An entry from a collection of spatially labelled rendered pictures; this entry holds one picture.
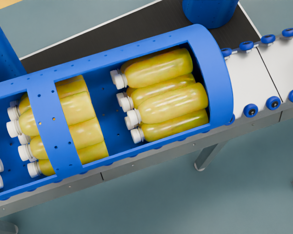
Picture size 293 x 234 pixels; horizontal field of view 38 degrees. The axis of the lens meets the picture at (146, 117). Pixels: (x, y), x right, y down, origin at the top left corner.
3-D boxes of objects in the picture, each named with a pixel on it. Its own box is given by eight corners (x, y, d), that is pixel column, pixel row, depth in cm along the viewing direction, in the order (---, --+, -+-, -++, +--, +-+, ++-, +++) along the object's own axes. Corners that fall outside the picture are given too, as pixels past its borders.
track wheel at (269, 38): (278, 40, 133) (277, 34, 133) (265, 44, 133) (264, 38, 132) (271, 38, 138) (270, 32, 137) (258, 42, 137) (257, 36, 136)
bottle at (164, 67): (195, 66, 111) (125, 88, 108) (191, 75, 118) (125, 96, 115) (185, 42, 112) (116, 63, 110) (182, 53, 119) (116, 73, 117)
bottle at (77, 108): (87, 91, 109) (13, 114, 106) (87, 88, 102) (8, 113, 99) (96, 117, 109) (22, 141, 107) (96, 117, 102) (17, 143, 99)
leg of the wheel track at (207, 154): (207, 169, 219) (234, 136, 159) (196, 172, 218) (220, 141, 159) (203, 158, 221) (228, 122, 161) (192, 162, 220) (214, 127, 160)
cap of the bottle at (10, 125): (15, 120, 105) (8, 122, 105) (12, 120, 101) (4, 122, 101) (20, 135, 105) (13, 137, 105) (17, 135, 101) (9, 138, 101)
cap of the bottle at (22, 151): (23, 143, 105) (16, 145, 104) (28, 158, 104) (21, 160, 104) (27, 145, 108) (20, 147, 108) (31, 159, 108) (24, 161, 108)
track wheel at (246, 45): (256, 47, 132) (256, 41, 132) (243, 51, 132) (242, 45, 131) (250, 45, 137) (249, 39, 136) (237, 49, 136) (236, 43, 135)
